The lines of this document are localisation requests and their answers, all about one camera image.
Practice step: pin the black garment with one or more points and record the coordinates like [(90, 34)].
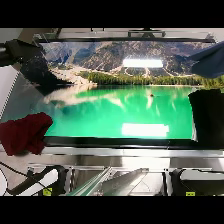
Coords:
[(210, 116), (30, 61)]

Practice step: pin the red garment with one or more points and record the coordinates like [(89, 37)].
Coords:
[(24, 132)]

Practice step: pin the silver frame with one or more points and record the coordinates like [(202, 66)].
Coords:
[(133, 153)]

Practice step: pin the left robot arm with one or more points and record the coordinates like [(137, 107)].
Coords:
[(37, 181)]

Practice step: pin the dark blue garment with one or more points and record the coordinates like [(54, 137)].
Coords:
[(210, 63)]

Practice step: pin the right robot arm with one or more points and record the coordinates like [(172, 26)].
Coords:
[(200, 175)]

